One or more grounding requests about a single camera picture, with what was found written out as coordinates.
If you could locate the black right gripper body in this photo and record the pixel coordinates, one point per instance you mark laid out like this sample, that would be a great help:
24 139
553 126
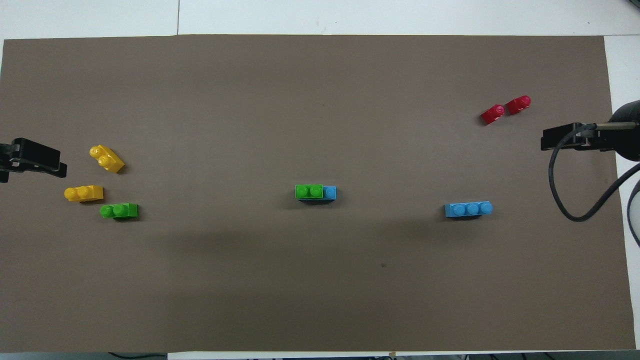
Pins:
629 140

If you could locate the red one-stud block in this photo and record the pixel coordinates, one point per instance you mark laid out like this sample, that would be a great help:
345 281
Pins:
492 114
518 105

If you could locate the blue three-stud block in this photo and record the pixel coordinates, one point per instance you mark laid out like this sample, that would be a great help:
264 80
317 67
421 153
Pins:
330 193
468 209

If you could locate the green two-stud block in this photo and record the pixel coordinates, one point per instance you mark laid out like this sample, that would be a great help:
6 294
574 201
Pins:
309 191
120 211

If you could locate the yellow two-stud block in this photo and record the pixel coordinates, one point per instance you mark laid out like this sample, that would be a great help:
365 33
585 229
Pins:
107 159
84 193

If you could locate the brown paper mat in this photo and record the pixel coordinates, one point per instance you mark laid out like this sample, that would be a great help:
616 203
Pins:
320 125

